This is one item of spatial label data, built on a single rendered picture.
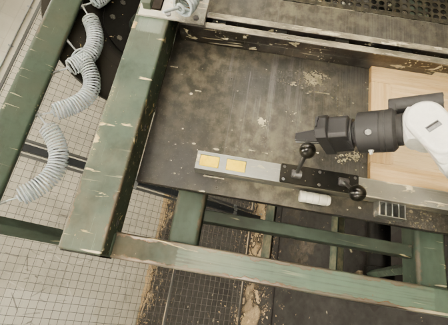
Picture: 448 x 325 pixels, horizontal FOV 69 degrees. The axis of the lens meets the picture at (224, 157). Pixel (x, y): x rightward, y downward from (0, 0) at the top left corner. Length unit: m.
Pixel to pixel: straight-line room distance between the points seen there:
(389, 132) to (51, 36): 1.19
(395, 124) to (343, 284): 0.38
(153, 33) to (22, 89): 0.55
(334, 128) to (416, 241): 0.44
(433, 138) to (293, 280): 0.41
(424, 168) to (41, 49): 1.31
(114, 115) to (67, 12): 0.72
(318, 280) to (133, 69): 0.70
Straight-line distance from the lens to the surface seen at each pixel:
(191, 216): 0.89
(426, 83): 1.17
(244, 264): 0.79
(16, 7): 6.32
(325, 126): 0.71
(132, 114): 0.86
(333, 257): 2.43
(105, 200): 0.80
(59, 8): 1.51
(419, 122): 0.69
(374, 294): 0.87
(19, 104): 1.32
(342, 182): 0.87
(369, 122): 0.71
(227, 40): 1.05
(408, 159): 1.02
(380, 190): 0.93
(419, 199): 0.97
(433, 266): 1.04
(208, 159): 0.85
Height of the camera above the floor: 2.05
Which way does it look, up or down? 28 degrees down
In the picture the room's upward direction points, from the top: 68 degrees counter-clockwise
